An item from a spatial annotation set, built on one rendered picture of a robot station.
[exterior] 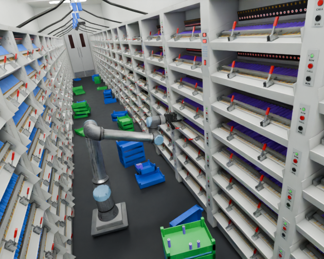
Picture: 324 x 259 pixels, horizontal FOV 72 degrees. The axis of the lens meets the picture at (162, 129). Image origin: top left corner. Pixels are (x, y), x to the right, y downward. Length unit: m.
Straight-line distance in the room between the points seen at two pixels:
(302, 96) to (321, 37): 0.21
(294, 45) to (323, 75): 0.16
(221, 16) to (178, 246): 1.42
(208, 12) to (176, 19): 0.71
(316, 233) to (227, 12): 1.20
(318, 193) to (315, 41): 0.58
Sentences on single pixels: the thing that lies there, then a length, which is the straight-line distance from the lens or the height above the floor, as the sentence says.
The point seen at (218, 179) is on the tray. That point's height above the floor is 0.54.
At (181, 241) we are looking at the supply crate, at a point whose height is 0.32.
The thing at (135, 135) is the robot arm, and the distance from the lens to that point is 1.89.
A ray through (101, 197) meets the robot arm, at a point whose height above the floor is 0.35.
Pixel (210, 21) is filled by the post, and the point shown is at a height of 1.60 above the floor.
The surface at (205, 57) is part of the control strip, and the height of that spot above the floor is 1.40.
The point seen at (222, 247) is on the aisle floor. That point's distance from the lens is 2.02.
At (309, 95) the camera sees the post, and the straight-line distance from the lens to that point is 0.97.
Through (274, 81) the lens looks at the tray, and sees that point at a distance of 1.16.
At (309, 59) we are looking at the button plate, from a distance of 0.95.
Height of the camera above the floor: 1.58
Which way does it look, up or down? 24 degrees down
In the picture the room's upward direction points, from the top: 7 degrees counter-clockwise
